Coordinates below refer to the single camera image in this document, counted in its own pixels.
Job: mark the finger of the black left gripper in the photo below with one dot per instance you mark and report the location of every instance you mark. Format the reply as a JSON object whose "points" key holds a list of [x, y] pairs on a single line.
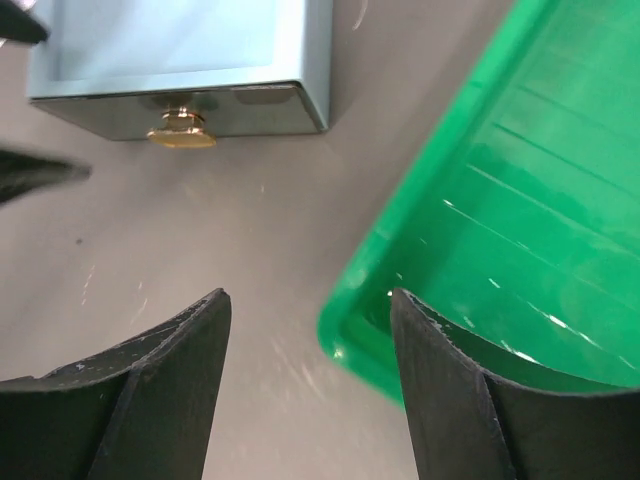
{"points": [[18, 25], [23, 173]]}

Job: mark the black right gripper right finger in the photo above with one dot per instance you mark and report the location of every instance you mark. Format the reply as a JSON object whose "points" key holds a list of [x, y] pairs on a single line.
{"points": [[477, 411]]}

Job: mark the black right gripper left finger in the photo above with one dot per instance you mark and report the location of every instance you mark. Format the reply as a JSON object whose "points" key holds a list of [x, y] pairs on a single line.
{"points": [[142, 409]]}

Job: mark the green plastic tray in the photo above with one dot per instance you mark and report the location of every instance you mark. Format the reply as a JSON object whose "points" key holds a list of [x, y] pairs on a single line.
{"points": [[519, 219]]}

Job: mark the light blue metal box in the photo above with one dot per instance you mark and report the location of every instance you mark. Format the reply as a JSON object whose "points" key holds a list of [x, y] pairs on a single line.
{"points": [[184, 73]]}

